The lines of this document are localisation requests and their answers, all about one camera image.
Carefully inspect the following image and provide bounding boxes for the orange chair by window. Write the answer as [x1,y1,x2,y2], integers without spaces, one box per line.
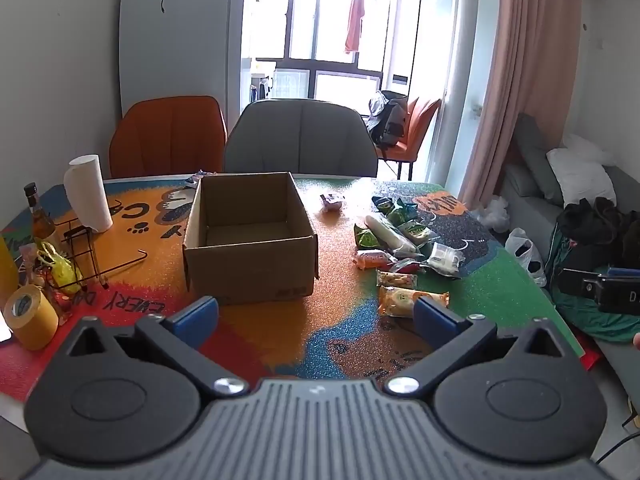
[376,98,442,181]

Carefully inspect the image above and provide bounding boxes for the grey chair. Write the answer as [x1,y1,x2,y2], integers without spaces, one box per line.
[224,99,378,178]

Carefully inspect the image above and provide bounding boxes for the white pillow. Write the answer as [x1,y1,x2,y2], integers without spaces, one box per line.
[546,148,617,206]

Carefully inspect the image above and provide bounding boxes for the glass bottle amber liquid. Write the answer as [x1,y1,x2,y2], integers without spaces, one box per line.
[24,182,58,248]

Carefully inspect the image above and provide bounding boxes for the white paper towel roll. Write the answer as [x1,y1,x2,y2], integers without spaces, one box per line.
[63,154,113,233]

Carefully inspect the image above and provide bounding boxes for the green pancake snack package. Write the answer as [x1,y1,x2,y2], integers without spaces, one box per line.
[398,219,438,246]

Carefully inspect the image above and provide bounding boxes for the yellow tape roll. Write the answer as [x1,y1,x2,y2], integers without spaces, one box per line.
[2,285,58,351]

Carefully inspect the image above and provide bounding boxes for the orange sausage snack package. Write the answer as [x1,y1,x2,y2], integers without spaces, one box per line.
[354,249,397,270]

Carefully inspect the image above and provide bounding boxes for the black clothes on sofa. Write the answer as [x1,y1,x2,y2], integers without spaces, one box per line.
[552,198,639,272]

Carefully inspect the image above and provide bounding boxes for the crumpled white plastic bag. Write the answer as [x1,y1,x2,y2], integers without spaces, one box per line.
[471,195,510,233]

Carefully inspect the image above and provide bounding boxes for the white board against wall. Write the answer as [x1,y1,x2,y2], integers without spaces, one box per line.
[118,0,244,128]

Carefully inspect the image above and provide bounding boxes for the red green snack package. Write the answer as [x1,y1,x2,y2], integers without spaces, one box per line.
[388,258,423,274]

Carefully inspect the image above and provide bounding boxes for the purple pastry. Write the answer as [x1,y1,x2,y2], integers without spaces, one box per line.
[320,193,344,212]

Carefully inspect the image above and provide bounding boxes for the green avocado snack packet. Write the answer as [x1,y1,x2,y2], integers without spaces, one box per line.
[386,198,419,226]

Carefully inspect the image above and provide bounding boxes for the blue snack packet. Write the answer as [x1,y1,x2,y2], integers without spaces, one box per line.
[372,196,396,216]

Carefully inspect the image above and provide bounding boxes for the green blanket on sofa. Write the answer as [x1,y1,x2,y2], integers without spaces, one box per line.
[544,208,639,344]

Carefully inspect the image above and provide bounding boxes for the blue tissue packet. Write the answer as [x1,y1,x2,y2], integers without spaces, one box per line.
[184,170,210,190]

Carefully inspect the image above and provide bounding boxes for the black wire rack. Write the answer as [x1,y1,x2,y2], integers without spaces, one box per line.
[53,218,149,296]

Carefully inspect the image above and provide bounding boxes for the pink curtain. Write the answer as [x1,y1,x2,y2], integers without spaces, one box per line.
[459,0,582,209]

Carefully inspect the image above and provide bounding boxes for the yellow plastic bag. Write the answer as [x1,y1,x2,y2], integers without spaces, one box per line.
[37,240,84,296]

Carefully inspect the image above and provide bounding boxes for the dark backpack on chair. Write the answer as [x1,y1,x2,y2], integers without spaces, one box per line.
[366,90,408,150]

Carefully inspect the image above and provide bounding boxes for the hanging red garment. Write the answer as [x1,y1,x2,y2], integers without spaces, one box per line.
[344,0,364,53]

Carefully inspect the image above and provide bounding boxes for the open cardboard box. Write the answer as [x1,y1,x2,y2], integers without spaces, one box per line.
[182,172,319,304]

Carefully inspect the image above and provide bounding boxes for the light green snack packet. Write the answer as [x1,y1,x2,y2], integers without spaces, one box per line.
[354,224,382,250]

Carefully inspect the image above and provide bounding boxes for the small beige snack package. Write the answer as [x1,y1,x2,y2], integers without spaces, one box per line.
[376,270,418,289]

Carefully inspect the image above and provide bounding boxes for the long white cake package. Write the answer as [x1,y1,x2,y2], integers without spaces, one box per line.
[364,214,420,257]

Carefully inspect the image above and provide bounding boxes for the orange bread snack package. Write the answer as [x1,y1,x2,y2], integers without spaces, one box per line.
[378,286,450,318]

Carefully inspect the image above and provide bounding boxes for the grey sofa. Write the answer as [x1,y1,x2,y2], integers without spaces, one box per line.
[500,113,639,403]

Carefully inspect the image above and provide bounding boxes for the clear white snack package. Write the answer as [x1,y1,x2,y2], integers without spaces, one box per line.
[423,243,464,278]

